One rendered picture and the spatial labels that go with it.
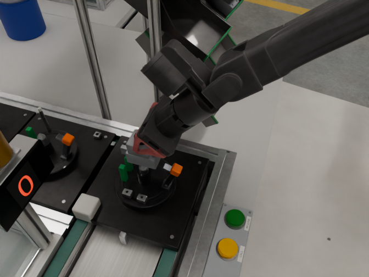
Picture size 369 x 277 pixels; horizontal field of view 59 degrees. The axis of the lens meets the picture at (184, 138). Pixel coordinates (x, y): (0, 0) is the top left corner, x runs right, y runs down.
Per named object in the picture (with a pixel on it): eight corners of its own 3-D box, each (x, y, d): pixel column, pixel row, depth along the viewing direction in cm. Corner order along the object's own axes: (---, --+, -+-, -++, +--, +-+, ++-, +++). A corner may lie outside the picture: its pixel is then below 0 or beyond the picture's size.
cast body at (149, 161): (163, 153, 68) (161, 131, 63) (155, 170, 65) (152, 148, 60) (127, 144, 70) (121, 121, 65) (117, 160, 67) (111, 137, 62)
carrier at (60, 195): (117, 138, 87) (109, 104, 77) (69, 216, 72) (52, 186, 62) (39, 117, 91) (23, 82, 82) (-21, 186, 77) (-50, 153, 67)
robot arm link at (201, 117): (217, 117, 48) (229, 96, 51) (185, 83, 46) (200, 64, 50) (188, 134, 53) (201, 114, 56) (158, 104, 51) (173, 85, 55)
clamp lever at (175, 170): (172, 182, 73) (183, 166, 67) (169, 189, 71) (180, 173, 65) (157, 175, 72) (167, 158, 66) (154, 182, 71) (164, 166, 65)
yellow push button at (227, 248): (238, 244, 68) (239, 241, 66) (234, 263, 65) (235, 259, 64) (219, 239, 69) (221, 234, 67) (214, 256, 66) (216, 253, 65)
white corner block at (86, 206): (103, 206, 74) (100, 197, 70) (93, 224, 71) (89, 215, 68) (84, 200, 74) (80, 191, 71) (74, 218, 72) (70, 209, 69)
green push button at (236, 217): (245, 216, 72) (246, 211, 71) (241, 232, 70) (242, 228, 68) (227, 210, 73) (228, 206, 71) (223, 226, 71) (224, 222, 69)
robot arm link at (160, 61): (247, 89, 43) (252, 66, 50) (188, 22, 40) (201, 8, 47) (185, 135, 49) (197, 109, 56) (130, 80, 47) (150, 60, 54)
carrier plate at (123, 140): (208, 163, 82) (210, 158, 80) (178, 252, 67) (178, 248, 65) (122, 139, 86) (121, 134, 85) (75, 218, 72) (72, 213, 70)
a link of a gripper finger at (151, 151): (116, 150, 60) (141, 131, 53) (131, 123, 65) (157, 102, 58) (144, 170, 62) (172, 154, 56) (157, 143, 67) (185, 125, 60)
